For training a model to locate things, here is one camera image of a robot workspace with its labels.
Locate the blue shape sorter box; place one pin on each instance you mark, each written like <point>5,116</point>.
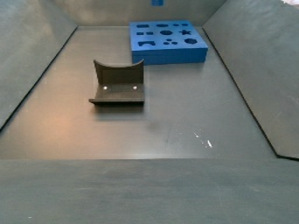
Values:
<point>165,42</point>

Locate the black curved holder bracket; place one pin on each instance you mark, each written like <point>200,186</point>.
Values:
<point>120,83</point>

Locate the blue tape on wall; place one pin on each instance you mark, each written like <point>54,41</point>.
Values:
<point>157,2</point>

